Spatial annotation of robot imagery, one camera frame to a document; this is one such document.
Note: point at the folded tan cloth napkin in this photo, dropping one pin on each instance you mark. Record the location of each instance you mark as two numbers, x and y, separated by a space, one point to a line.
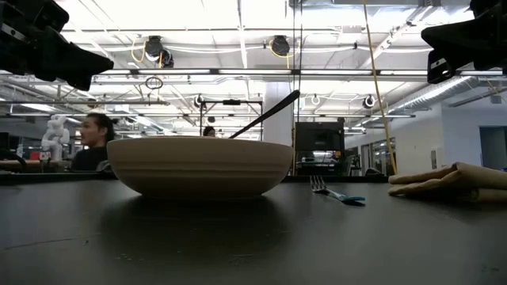
455 178

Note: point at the silver metal spoon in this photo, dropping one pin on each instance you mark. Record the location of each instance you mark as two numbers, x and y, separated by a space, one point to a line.
273 111

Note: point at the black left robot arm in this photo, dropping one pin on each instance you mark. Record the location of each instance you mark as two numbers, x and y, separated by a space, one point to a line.
35 12

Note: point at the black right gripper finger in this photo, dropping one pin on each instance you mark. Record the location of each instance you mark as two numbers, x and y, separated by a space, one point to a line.
459 37

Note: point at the white robot figure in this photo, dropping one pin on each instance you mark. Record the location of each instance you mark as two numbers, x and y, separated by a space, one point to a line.
55 136

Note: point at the person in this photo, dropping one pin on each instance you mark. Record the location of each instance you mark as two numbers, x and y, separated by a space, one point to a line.
91 158
209 131

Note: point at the black table frame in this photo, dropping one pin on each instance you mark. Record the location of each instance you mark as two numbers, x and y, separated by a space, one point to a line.
39 178

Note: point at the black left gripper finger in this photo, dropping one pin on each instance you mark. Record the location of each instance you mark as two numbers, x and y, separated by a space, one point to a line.
75 59

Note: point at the silver ventilation duct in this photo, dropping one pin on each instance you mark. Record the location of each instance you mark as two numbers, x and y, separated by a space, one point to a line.
435 93

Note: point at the long ceiling light strip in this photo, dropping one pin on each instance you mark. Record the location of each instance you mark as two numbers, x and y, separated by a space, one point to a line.
178 71

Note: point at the grey door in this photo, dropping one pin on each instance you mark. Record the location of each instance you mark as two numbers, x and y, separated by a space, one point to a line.
493 148

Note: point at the small black ceiling reel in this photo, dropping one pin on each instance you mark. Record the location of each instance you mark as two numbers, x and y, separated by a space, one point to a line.
369 101
199 102

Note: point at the beige ceramic bowl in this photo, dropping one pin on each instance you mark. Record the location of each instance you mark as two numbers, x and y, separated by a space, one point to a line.
198 166

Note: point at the black monitor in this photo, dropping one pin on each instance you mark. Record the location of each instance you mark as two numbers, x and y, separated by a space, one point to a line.
319 136

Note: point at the black gantry frame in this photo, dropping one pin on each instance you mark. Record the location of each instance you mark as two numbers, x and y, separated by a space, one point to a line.
231 101

